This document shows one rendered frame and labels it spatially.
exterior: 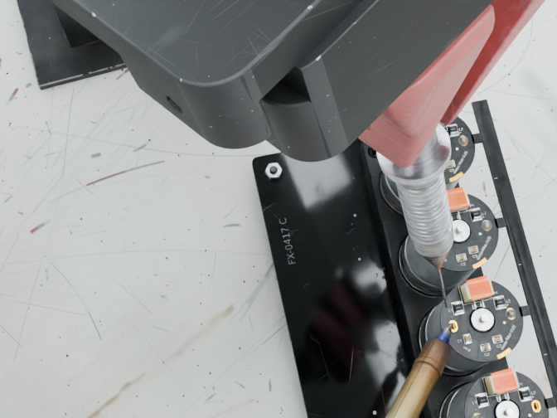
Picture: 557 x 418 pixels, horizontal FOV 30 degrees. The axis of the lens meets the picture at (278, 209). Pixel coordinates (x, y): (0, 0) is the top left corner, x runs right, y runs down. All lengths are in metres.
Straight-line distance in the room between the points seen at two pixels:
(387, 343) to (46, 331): 0.12
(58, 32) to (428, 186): 0.21
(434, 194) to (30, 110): 0.20
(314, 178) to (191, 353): 0.08
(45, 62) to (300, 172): 0.11
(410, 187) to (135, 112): 0.18
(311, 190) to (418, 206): 0.14
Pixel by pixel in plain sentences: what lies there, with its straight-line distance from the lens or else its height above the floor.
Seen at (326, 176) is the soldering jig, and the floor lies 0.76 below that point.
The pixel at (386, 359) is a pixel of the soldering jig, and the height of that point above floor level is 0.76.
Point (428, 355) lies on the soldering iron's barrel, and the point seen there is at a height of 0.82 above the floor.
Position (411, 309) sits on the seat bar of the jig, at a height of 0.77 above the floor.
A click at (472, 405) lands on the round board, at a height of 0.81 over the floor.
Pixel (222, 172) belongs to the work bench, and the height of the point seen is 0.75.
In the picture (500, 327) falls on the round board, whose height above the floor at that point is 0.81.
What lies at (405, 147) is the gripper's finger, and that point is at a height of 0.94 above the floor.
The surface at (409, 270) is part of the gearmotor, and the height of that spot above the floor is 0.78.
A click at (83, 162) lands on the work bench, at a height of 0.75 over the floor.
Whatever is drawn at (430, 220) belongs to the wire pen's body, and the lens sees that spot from 0.25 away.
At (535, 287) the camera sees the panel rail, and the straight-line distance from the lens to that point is 0.33.
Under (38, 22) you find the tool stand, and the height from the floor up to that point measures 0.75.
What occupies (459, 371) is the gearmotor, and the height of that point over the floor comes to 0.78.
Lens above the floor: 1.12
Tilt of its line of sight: 75 degrees down
